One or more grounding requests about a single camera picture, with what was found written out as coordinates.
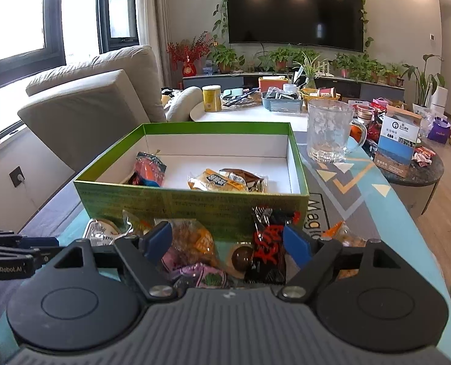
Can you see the orange snack packet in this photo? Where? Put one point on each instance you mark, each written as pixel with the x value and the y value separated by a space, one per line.
pixel 210 180

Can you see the wall mounted television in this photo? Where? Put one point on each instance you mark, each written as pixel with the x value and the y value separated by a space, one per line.
pixel 333 24

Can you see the black red chili packet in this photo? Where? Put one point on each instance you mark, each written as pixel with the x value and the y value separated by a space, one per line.
pixel 268 264

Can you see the orange box on table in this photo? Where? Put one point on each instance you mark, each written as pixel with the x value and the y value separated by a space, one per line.
pixel 265 83

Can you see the clear glass mug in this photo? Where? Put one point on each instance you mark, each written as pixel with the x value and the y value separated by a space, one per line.
pixel 332 131

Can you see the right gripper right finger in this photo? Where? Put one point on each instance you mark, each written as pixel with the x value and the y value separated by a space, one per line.
pixel 315 257

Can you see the round dark side table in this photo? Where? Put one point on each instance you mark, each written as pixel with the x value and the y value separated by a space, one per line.
pixel 417 188

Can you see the yellow tin can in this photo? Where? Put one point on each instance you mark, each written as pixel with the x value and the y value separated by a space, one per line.
pixel 211 98

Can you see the pink blue snack packet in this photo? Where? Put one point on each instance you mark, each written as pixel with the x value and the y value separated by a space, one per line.
pixel 149 171

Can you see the tall leafy floor plant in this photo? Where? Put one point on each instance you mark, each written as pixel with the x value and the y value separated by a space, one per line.
pixel 426 83

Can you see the green cardboard box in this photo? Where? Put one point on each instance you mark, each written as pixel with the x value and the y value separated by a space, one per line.
pixel 263 156

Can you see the blue white carton box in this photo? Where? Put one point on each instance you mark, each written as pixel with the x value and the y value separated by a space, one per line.
pixel 397 141

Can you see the purple gift bag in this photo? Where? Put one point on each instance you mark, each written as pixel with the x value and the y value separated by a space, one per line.
pixel 440 131

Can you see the white round coffee table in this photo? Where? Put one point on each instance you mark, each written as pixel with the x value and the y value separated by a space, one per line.
pixel 298 122

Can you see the blue plastic tray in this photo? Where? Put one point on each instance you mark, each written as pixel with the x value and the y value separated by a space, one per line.
pixel 283 105

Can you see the yellow woven basket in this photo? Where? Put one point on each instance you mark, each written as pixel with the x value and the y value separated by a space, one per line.
pixel 309 94

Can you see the braised egg packet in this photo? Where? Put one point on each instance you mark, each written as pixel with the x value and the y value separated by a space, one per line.
pixel 238 259

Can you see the beige sofa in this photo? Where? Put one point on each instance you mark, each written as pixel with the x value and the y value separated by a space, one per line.
pixel 79 111

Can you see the wall power socket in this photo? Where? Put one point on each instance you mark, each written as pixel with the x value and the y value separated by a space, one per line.
pixel 17 177

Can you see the pink purple snack packet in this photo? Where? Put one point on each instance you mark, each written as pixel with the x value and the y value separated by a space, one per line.
pixel 183 275

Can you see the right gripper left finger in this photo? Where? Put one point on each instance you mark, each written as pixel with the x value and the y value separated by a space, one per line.
pixel 141 256

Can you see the red flower decoration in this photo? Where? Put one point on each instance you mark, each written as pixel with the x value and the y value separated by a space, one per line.
pixel 186 52

